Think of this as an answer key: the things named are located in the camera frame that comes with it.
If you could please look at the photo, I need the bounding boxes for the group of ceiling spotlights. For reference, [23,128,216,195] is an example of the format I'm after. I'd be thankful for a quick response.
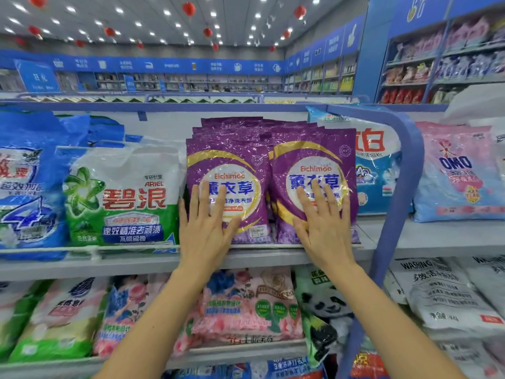
[0,0,322,47]

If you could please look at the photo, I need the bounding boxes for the grey blue-framed shelf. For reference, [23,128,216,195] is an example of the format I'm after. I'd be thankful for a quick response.
[0,101,505,379]

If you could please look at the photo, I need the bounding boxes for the row of pale yellow bottles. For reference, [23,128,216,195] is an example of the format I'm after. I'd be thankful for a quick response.
[429,86,461,105]

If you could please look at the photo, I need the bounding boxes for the group of red lanterns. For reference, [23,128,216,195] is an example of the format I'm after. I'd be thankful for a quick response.
[14,0,308,53]

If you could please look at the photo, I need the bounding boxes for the blue wall column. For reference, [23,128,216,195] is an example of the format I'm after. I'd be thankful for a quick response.
[352,0,398,104]

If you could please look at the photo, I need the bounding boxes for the row of house-shaped cartons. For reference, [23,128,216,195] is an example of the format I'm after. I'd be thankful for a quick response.
[19,96,258,104]

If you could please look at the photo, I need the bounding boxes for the blue back wall sign band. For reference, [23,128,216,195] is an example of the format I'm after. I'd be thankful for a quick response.
[0,50,288,76]

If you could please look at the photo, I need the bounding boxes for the person's left forearm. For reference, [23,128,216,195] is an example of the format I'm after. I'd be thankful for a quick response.
[93,265,210,379]

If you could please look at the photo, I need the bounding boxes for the row of pink packets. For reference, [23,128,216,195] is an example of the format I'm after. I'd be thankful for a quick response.
[393,16,505,63]

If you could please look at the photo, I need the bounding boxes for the person's right hand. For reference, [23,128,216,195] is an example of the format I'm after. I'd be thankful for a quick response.
[291,180,359,274]

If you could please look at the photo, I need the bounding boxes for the blue icon header signs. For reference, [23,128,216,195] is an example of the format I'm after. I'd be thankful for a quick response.
[388,0,505,41]

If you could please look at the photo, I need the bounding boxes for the row of red bottles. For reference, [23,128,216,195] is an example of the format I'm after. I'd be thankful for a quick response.
[378,87,426,105]

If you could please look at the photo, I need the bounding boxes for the green leaf-print detergent bag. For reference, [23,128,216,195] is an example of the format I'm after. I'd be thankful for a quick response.
[305,311,341,368]

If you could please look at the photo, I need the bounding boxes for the person's right forearm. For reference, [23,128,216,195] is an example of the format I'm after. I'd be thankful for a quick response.
[329,261,467,379]

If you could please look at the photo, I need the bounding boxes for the plain white detergent bag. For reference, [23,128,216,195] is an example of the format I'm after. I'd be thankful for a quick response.
[441,83,505,127]

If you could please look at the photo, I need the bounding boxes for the blue hanging aisle sign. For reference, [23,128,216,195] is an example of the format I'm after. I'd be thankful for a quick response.
[14,58,62,94]

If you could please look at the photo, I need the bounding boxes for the pink flower-print detergent bag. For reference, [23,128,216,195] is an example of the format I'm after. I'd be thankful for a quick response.
[412,121,505,224]

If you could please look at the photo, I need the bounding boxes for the panda pale green bag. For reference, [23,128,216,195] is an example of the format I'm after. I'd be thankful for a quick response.
[293,264,357,346]

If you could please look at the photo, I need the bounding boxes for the blue side wall sign band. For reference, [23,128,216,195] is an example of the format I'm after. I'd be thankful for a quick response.
[283,13,367,74]

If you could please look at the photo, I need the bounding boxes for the blue white detergent bag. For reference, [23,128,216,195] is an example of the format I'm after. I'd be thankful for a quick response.
[307,106,404,216]

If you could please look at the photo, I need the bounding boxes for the purple Eichimoo lavender bag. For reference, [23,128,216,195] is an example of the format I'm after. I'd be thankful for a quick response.
[262,118,309,129]

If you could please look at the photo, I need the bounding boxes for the person's left hand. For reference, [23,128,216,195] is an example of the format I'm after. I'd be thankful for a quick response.
[177,181,243,277]

